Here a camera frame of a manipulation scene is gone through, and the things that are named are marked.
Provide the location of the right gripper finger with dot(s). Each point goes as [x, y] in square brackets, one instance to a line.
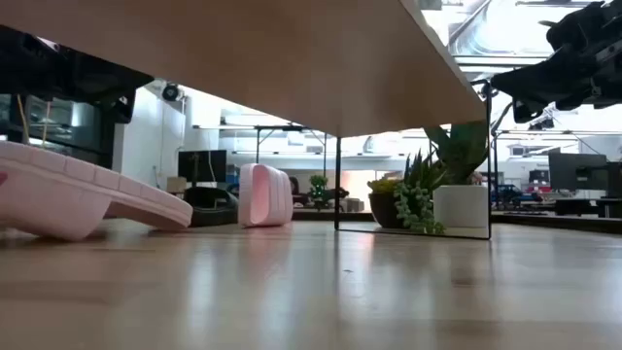
[528, 109]
[544, 75]

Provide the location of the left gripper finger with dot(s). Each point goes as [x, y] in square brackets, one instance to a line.
[125, 109]
[112, 78]

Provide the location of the pink rubber slide sandal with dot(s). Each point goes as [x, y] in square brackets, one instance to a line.
[73, 194]
[279, 194]

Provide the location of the black rubber slide sandal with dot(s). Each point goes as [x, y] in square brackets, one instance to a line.
[214, 209]

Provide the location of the long ceiling light bar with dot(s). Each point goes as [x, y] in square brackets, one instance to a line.
[500, 60]

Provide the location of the black framed window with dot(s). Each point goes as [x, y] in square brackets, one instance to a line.
[73, 121]

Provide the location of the hanging ceiling light fixture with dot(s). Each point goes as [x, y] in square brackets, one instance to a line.
[544, 3]

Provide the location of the large black monitor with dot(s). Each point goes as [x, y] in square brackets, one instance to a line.
[578, 170]

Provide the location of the distant blue equipment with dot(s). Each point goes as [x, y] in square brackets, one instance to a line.
[510, 194]

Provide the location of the small cardboard box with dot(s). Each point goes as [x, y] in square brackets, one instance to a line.
[176, 185]

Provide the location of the black monitor on stand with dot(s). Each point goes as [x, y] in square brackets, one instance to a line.
[201, 165]

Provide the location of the distant black desk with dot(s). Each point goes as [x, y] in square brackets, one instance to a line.
[583, 206]

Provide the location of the snake plant in white pot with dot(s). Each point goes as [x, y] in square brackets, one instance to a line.
[459, 206]

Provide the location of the succulent plant in dark pot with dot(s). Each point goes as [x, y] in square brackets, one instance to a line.
[384, 209]

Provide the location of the distant cardboard boxes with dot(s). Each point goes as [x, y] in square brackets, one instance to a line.
[355, 205]

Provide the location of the distant green plant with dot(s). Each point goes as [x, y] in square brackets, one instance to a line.
[318, 184]

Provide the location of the black device on distant frame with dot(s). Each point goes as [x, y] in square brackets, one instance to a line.
[540, 125]

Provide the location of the round black wall camera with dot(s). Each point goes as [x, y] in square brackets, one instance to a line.
[170, 92]

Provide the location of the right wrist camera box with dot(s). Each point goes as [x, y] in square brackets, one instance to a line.
[573, 29]

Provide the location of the distant black metal frame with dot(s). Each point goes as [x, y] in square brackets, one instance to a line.
[282, 128]

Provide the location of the black aluminium table frame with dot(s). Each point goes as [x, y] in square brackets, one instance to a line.
[316, 215]

